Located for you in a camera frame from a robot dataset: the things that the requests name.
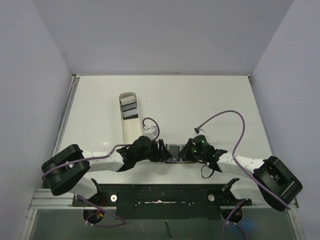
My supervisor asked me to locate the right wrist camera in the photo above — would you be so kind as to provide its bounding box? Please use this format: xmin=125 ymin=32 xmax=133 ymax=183
xmin=194 ymin=127 xmax=206 ymax=134

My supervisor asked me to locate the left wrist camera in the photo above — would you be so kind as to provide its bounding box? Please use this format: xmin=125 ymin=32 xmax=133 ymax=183
xmin=142 ymin=125 xmax=159 ymax=140

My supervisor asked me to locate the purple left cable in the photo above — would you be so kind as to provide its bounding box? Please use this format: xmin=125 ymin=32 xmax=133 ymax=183
xmin=41 ymin=117 xmax=161 ymax=228

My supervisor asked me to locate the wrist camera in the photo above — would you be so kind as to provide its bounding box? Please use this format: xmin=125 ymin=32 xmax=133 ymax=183
xmin=142 ymin=125 xmax=159 ymax=140
xmin=194 ymin=127 xmax=206 ymax=134

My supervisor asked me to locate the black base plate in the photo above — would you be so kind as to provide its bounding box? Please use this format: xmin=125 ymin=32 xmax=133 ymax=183
xmin=72 ymin=183 xmax=253 ymax=221

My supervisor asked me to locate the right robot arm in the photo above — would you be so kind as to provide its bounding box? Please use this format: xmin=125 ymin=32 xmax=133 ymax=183
xmin=178 ymin=135 xmax=303 ymax=212

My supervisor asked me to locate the brown leather card holder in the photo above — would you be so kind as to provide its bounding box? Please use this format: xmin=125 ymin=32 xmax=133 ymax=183
xmin=165 ymin=144 xmax=196 ymax=164

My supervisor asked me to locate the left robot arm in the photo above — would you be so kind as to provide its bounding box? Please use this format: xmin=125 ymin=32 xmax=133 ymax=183
xmin=41 ymin=135 xmax=172 ymax=206

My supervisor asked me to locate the grey card in tray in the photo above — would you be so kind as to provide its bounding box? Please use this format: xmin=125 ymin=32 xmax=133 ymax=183
xmin=122 ymin=108 xmax=139 ymax=120

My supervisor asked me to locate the black card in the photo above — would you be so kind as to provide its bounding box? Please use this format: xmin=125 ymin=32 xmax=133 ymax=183
xmin=167 ymin=144 xmax=180 ymax=163
xmin=121 ymin=102 xmax=138 ymax=112

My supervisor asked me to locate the white oblong tray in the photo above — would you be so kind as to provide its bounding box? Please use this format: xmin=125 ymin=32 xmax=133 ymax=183
xmin=119 ymin=92 xmax=143 ymax=144

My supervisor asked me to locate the aluminium rail frame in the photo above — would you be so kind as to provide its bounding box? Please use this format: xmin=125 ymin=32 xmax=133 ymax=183
xmin=19 ymin=73 xmax=81 ymax=240

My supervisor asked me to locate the white card stack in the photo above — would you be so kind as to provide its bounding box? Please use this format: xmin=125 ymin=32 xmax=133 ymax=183
xmin=119 ymin=94 xmax=137 ymax=106

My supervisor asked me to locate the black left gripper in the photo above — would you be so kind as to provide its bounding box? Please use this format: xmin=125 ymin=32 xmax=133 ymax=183
xmin=135 ymin=139 xmax=172 ymax=162

